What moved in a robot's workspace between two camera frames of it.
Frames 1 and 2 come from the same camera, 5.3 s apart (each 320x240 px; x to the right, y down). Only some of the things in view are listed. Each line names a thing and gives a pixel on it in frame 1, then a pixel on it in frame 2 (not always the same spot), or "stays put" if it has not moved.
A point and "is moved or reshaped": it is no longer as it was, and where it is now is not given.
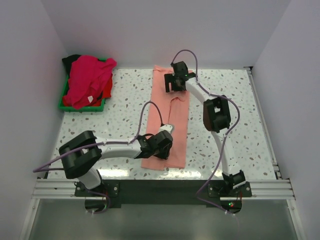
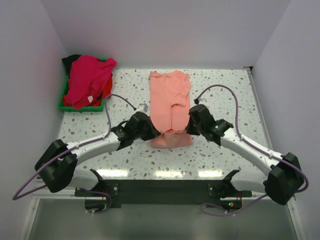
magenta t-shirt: [88, 76] stays put
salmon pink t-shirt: [164, 108] is moved or reshaped
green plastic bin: [98, 108] stays put
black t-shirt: [68, 61] stays put
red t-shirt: [67, 100] stays put
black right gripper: [169, 78] → [189, 129]
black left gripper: [165, 154] → [153, 132]
